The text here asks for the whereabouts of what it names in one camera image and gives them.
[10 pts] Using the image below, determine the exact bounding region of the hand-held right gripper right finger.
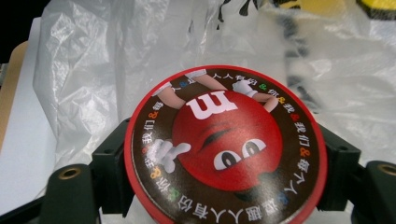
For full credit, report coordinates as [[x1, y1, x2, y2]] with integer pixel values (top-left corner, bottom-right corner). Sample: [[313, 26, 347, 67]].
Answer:
[[316, 124, 362, 213]]

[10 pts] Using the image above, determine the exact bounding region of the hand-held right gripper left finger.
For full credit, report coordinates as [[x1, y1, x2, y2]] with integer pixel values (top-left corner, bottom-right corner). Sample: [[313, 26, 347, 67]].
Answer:
[[92, 117, 135, 217]]

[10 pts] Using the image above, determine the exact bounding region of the clear printed plastic bag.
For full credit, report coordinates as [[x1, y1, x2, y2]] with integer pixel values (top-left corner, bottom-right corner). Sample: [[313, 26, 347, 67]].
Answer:
[[32, 0, 396, 224]]

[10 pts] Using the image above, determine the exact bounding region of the red round candy tin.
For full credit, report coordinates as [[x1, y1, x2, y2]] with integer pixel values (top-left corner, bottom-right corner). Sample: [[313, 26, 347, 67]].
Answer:
[[123, 64, 329, 224]]

